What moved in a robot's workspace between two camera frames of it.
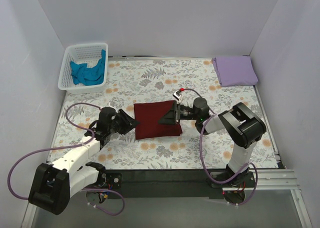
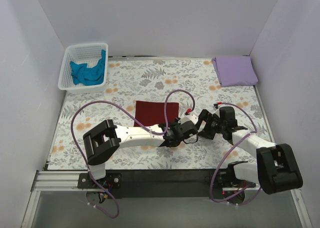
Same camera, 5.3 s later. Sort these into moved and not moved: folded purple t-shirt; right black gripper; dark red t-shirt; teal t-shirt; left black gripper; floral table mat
Moved: right black gripper; left black gripper
Not moved: floral table mat; dark red t-shirt; folded purple t-shirt; teal t-shirt
